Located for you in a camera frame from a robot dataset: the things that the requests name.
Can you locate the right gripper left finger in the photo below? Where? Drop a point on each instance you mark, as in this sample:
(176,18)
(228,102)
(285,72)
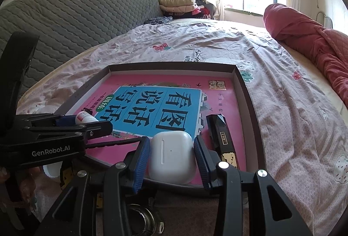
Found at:
(74,211)

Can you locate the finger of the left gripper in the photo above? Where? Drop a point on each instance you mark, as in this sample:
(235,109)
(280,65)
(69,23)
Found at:
(45,120)
(89,129)

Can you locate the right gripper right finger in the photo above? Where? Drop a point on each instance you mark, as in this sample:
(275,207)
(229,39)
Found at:
(270,211)

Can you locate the white pill bottle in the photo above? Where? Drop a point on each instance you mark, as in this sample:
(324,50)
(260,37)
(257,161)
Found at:
(84,117)

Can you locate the silver metal door knob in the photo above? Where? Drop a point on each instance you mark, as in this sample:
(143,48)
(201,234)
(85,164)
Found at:
(145,221)

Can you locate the white earbuds case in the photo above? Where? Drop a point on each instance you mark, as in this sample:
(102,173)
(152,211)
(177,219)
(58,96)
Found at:
(172,158)

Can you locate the black and gold lipstick box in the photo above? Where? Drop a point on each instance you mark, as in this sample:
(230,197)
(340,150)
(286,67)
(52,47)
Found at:
(221,138)

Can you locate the black and yellow wristwatch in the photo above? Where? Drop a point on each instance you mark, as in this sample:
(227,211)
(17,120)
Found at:
(123,178)

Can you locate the white plastic jar lid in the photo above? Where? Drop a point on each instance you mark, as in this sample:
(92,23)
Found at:
(52,170)

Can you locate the person's left hand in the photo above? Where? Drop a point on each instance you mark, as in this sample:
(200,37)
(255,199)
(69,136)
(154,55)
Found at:
(17,190)

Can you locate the shallow grey cardboard box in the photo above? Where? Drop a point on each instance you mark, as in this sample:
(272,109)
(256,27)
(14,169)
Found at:
(252,136)

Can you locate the pink and blue book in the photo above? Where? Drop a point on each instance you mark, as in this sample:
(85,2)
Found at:
(147,104)

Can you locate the pink patterned bed sheet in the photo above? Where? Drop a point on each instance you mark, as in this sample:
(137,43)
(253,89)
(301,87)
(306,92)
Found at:
(304,135)

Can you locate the grey quilted headboard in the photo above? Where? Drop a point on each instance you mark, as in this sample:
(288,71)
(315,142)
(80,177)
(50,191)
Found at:
(67,28)

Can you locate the red quilted duvet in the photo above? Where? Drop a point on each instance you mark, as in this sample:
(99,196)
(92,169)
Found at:
(325,48)

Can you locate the folded clothes pile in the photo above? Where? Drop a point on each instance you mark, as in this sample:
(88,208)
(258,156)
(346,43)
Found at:
(187,9)

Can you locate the white metal chair frame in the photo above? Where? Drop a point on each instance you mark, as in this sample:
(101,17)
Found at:
(324,20)

